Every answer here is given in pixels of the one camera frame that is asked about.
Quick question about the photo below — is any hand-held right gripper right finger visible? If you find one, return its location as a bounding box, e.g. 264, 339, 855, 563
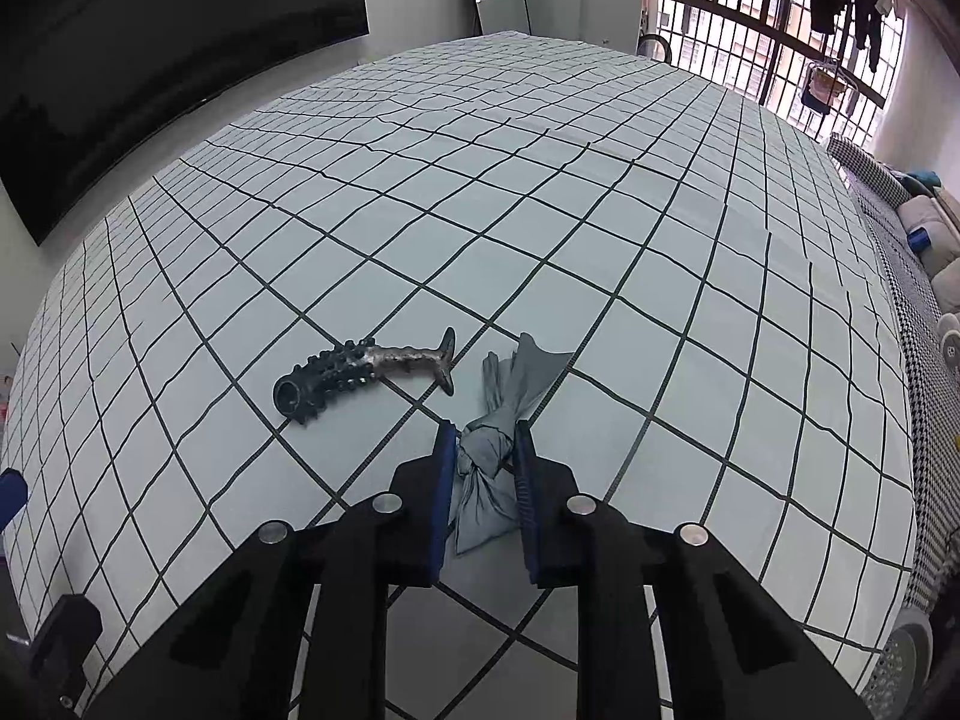
512, 420, 875, 720

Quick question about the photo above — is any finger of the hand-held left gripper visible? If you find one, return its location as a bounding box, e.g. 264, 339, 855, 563
30, 595, 104, 707
0, 467, 29, 539

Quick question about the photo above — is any black spiked fish toy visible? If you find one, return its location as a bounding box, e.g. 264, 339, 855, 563
272, 327, 457, 427

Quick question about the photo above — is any checked bed sheet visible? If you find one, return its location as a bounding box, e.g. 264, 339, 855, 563
0, 30, 920, 720

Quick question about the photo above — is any black wall television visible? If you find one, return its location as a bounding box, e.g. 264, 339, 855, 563
0, 0, 372, 245

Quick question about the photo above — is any houndstooth cloth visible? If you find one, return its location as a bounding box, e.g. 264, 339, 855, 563
827, 133, 960, 608

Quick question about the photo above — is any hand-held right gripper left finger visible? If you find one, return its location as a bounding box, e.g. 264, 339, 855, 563
82, 420, 460, 720

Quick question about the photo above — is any black window grille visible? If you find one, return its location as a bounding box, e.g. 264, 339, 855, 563
656, 0, 908, 136

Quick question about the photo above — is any grey knotted cloth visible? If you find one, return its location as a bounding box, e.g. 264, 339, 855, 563
448, 332, 572, 556

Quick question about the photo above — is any white cabinet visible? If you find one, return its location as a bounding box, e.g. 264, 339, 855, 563
581, 0, 644, 53

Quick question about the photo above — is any grey sofa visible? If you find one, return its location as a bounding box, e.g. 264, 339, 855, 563
896, 187, 960, 316

